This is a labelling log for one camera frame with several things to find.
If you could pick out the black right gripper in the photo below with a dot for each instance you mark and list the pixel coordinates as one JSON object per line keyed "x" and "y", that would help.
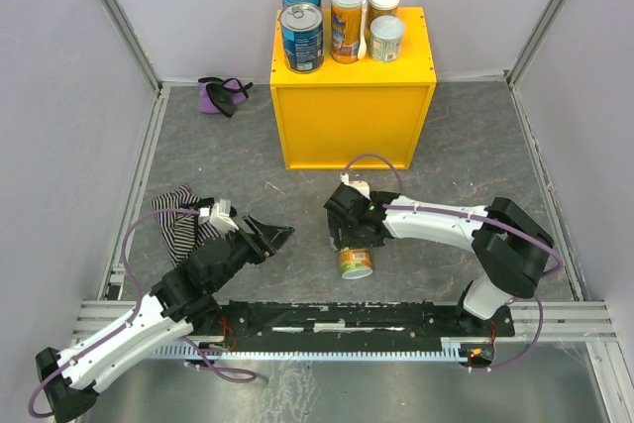
{"x": 344, "y": 233}

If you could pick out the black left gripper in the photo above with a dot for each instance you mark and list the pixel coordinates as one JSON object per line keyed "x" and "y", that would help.
{"x": 256, "y": 240}

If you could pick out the orange fruit label can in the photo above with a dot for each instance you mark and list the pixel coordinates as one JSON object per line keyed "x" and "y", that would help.
{"x": 354, "y": 263}

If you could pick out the green label small can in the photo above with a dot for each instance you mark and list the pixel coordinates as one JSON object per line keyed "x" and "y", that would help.
{"x": 386, "y": 35}

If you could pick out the orange can with spoon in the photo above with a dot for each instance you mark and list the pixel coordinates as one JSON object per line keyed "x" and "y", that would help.
{"x": 346, "y": 30}

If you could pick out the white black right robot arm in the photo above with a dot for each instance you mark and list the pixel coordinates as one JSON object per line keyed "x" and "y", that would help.
{"x": 511, "y": 247}

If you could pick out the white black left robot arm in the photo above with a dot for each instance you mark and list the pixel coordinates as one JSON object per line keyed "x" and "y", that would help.
{"x": 182, "y": 303}

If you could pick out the black white striped cloth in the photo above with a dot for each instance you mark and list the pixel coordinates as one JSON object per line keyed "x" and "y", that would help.
{"x": 181, "y": 233}

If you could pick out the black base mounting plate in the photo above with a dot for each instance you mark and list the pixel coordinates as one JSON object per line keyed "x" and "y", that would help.
{"x": 379, "y": 326}

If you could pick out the yellow wooden box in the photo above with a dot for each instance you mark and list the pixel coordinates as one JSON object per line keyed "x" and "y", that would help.
{"x": 366, "y": 111}

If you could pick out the purple black cloth pouch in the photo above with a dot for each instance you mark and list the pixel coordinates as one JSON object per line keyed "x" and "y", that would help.
{"x": 221, "y": 96}

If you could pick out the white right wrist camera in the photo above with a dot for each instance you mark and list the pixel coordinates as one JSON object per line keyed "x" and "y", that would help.
{"x": 360, "y": 185}

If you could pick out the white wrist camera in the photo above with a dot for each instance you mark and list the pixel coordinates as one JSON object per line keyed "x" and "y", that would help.
{"x": 217, "y": 214}
{"x": 360, "y": 185}

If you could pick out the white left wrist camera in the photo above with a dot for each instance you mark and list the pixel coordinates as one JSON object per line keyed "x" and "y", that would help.
{"x": 217, "y": 214}

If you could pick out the white slotted cable duct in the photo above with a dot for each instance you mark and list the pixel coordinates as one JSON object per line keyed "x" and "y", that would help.
{"x": 448, "y": 352}

